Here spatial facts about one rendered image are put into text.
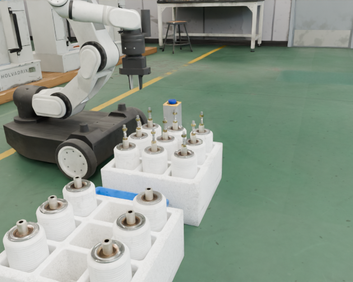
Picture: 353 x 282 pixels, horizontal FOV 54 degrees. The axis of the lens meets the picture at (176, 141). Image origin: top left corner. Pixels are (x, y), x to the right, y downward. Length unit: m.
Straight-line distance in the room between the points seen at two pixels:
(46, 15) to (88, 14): 2.61
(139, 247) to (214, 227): 0.46
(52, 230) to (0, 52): 2.68
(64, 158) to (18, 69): 1.87
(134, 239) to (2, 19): 2.92
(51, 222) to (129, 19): 0.72
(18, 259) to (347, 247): 1.00
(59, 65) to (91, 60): 2.29
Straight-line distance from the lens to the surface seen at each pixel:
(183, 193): 1.24
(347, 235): 1.38
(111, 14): 1.29
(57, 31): 3.91
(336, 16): 6.18
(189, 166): 1.23
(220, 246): 1.22
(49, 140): 1.76
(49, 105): 1.86
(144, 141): 1.40
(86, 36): 1.69
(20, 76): 3.45
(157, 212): 0.97
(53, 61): 3.96
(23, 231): 0.94
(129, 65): 1.34
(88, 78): 1.67
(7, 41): 3.57
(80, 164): 1.63
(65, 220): 1.01
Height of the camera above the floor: 0.77
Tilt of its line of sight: 22 degrees down
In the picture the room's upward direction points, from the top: 1 degrees counter-clockwise
